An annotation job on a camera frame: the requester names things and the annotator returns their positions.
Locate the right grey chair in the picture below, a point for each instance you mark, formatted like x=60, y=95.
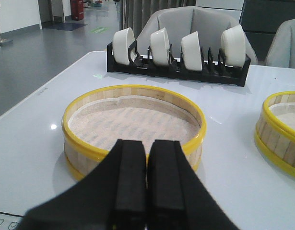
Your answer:
x=282, y=50

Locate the white bowl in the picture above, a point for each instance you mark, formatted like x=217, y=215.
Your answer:
x=121, y=41
x=190, y=46
x=159, y=44
x=233, y=46

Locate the grey chair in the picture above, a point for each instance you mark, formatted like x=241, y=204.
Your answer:
x=182, y=21
x=282, y=50

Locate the red fire extinguisher box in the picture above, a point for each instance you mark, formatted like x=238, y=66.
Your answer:
x=77, y=12

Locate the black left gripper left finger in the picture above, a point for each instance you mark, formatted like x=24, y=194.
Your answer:
x=111, y=197

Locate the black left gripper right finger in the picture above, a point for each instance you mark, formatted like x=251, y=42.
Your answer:
x=177, y=199

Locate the bamboo steamer tier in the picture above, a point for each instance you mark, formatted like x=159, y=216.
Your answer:
x=274, y=134
x=93, y=122

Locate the black dish rack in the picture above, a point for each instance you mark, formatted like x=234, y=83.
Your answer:
x=212, y=73

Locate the left grey chair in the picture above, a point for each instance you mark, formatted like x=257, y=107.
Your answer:
x=182, y=21

